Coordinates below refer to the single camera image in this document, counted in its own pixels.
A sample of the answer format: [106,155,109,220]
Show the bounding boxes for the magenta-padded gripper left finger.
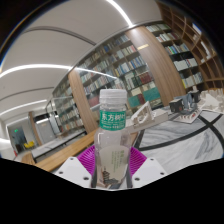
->
[54,144,98,188]

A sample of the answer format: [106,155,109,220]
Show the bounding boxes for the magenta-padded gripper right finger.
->
[128,146,168,189]

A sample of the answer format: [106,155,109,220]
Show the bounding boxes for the clear bottle with green label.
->
[93,88,132,191]

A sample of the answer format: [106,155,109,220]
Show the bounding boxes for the curved wooden slatted bench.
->
[21,128,139,173]

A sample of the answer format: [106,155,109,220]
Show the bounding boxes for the long grey marble table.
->
[31,129,88,161]

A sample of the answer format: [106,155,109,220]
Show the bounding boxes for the yellow chair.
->
[23,140,36,151]

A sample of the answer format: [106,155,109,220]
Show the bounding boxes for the white stepped architectural model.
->
[124,101,172,133]

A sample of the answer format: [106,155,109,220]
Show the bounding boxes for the dark grey building model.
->
[168,89,203,124]

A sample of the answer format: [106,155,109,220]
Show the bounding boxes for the large white city model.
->
[199,89,224,116]

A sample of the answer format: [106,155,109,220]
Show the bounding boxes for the ceiling light strips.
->
[0,0,135,118]

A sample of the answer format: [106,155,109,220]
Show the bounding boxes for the wooden cubby shelf unit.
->
[156,0,224,91]

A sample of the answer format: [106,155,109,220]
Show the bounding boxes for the wall bookshelf full of books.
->
[51,21,206,135]

